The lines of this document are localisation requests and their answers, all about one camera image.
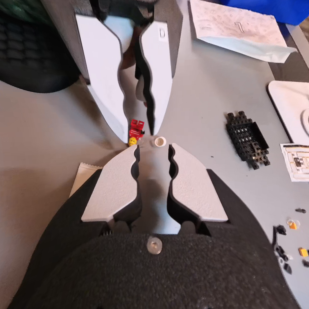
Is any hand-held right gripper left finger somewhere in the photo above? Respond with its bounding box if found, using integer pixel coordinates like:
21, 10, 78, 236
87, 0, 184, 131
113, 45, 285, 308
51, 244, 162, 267
81, 144, 143, 227

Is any small white paper bag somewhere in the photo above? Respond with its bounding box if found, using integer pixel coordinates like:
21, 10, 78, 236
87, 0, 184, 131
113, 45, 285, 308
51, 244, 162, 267
69, 162, 104, 198

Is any black toy chassis plate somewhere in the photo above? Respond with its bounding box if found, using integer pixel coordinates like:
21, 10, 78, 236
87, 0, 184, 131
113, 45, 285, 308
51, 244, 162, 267
226, 111, 271, 170

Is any black honeycomb cushion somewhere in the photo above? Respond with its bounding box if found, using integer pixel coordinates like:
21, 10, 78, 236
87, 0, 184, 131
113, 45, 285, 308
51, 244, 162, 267
0, 12, 81, 93

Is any blue plastic bin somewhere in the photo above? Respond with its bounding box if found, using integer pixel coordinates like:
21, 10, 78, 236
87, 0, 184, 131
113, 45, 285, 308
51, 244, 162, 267
221, 0, 309, 26

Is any opened printed paper bag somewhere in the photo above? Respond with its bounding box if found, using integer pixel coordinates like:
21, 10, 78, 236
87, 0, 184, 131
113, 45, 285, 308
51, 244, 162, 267
188, 0, 297, 64

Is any grey desk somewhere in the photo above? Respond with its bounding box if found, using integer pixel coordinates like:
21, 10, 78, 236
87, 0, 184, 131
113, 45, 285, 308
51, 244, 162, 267
0, 0, 309, 309

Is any red toy minifigure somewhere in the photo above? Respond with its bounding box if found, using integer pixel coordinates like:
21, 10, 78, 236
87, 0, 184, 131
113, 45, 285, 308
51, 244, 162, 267
128, 119, 146, 147

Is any white book stand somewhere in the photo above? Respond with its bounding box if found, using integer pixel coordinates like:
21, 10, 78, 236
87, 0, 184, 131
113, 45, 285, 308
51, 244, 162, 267
266, 80, 309, 143

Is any cluster of black yellow bricks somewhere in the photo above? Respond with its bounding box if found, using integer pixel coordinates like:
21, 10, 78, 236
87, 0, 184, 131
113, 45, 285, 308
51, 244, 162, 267
272, 208, 309, 274

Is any yellow black sticker sheet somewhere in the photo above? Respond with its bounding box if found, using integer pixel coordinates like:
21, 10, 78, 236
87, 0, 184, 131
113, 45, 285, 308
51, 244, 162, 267
280, 143, 309, 182

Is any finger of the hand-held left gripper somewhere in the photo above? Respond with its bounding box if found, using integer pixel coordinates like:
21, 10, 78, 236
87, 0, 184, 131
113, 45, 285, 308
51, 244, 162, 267
139, 20, 174, 136
75, 14, 129, 144

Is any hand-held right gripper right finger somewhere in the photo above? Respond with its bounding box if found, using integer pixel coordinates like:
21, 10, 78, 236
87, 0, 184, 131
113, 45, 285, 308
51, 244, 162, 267
167, 143, 229, 228

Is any person's left hand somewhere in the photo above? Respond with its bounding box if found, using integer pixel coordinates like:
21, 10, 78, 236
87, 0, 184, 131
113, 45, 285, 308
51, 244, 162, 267
120, 25, 143, 71

